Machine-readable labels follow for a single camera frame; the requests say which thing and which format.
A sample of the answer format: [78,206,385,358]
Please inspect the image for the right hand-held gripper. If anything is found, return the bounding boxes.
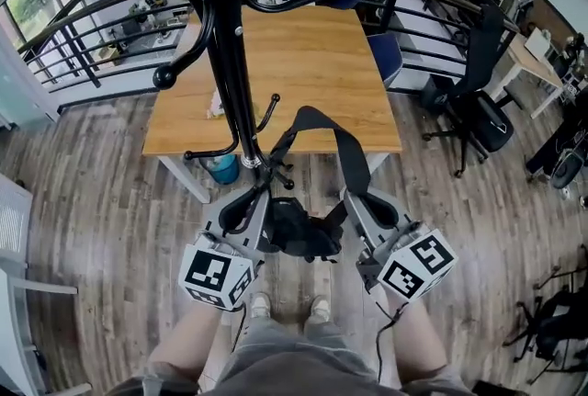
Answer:
[343,187,459,304]

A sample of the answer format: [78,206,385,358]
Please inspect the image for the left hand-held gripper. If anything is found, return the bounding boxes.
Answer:
[177,187,272,311]

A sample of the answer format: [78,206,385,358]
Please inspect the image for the black shoulder bag with strap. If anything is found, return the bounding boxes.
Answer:
[259,105,372,265]

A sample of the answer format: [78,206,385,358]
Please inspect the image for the black coat rack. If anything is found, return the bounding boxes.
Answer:
[41,0,334,202]

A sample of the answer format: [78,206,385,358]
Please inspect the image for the person's left forearm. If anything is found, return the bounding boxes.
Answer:
[146,301,231,381]

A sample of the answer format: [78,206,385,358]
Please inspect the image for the person's right forearm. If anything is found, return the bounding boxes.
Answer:
[374,288,449,386]

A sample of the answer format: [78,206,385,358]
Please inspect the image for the person's left shoe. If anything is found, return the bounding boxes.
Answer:
[250,291,272,320]

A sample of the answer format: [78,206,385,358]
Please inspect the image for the person's shoe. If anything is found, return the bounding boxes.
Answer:
[308,295,332,324]
[250,291,272,320]

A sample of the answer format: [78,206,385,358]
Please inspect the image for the mesh bin with blue bag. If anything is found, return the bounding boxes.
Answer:
[198,153,241,187]

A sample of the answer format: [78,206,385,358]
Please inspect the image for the person's right shoe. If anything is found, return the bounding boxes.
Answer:
[308,295,332,324]

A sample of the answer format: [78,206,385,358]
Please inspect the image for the person's grey shorts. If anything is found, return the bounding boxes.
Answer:
[105,318,465,396]

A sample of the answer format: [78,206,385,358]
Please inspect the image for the black swivel chair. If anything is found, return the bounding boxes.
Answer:
[503,267,588,386]

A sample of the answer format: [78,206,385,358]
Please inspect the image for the black office chair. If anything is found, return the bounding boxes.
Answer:
[421,3,515,178]

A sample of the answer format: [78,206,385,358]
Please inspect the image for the black floor bin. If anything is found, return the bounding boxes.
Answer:
[420,74,454,113]

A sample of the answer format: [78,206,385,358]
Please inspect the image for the white cabinet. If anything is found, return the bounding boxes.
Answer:
[0,173,79,396]

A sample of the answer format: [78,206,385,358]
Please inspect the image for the blue chair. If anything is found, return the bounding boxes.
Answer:
[366,31,404,88]

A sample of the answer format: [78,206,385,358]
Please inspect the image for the wooden table with white legs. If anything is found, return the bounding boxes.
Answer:
[141,6,404,205]

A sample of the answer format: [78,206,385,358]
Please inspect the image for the wooden desk with white legs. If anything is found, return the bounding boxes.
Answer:
[486,33,565,119]

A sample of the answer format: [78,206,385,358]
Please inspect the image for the black railing with wooden top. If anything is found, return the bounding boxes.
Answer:
[17,0,520,95]

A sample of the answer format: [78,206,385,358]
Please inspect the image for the white box with plant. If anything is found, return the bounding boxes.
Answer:
[523,27,552,62]

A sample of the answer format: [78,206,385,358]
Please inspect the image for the frosted glass door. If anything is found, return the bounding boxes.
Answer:
[0,17,61,129]

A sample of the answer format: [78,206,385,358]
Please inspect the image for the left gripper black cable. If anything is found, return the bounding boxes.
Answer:
[229,304,249,354]

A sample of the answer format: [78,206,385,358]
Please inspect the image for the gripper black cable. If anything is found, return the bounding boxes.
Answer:
[229,304,249,354]
[374,301,410,384]

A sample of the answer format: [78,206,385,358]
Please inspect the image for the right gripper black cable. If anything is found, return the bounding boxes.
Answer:
[374,301,410,384]

